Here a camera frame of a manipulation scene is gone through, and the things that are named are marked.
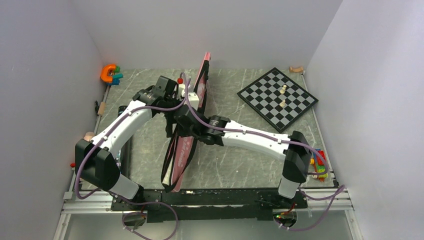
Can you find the pink racket bag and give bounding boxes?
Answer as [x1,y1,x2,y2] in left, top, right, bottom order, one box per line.
[161,52,211,193]

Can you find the black shuttlecock tube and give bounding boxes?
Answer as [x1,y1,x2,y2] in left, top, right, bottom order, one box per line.
[114,105,132,173]

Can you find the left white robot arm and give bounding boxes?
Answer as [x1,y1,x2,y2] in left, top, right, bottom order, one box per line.
[74,76,183,210]

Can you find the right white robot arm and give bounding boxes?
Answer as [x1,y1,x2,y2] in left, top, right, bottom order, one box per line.
[172,105,313,208]

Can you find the blue green toy blocks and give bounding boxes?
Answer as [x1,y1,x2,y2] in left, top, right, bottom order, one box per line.
[106,65,124,86]

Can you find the small wooden brush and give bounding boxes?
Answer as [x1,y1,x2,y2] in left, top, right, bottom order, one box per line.
[94,100,106,116]

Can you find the orange C toy block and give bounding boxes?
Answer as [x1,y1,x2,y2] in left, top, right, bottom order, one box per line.
[100,64,117,84]

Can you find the black white chessboard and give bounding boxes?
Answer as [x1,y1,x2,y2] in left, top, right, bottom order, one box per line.
[237,67,319,133]

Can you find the white chess piece upper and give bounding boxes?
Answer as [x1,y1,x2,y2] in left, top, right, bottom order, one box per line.
[280,84,287,95]

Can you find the wooden arch block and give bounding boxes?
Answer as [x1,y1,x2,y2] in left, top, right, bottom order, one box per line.
[289,66,304,74]

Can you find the colourful toy brick stack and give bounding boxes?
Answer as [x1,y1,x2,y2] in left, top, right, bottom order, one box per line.
[310,148,329,182]

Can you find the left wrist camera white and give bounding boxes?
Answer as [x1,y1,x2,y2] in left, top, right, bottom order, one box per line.
[177,77,186,99]

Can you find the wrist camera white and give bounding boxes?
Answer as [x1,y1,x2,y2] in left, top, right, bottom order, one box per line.
[177,77,186,99]
[187,92,200,110]

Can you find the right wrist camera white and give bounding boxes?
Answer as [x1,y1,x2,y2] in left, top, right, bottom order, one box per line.
[187,92,200,110]

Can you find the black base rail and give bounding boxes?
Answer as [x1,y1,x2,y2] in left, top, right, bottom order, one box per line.
[110,187,308,223]

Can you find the beige handle tool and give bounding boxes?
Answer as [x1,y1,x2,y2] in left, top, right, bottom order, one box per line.
[83,131,95,141]

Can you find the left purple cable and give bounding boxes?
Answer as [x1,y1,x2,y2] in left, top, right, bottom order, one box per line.
[73,72,191,240]

